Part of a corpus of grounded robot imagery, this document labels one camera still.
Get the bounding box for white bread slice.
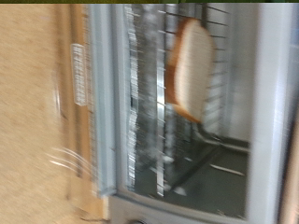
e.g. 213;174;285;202
164;18;218;124

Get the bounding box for silver toaster oven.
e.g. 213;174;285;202
87;3;299;224

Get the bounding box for wire oven rack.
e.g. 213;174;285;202
124;3;233;198

